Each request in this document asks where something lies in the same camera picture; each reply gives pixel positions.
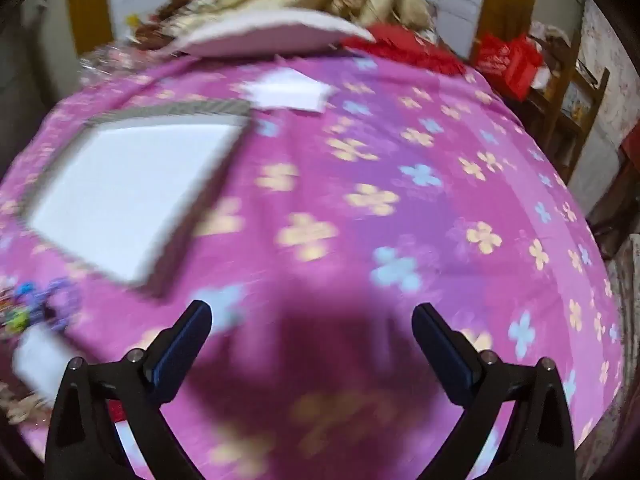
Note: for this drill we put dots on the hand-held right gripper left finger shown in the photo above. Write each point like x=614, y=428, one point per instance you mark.
x=182, y=355

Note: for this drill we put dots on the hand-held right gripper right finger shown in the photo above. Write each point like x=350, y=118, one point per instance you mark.
x=445, y=355

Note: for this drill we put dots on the striped shallow cardboard box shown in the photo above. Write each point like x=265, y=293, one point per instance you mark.
x=130, y=185

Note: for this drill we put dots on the pink floral blanket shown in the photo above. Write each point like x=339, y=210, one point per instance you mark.
x=375, y=260

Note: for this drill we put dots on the white flat object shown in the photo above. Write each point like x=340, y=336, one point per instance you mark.
x=42, y=365

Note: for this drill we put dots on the wooden shelf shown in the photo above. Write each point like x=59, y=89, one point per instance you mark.
x=555, y=100

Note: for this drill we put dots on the white paper card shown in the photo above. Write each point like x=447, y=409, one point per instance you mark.
x=290, y=90

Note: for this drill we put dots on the red shopping bag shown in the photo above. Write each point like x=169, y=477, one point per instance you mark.
x=515, y=65

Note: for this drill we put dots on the clear plastic bag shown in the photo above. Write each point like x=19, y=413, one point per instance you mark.
x=110, y=57

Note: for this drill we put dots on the red fringed cloth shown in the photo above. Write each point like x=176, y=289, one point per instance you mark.
x=400, y=45

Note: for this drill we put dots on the white pink pillow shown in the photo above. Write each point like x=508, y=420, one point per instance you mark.
x=270, y=35

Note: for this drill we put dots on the yellow plastic object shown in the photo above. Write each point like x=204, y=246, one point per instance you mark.
x=133, y=20

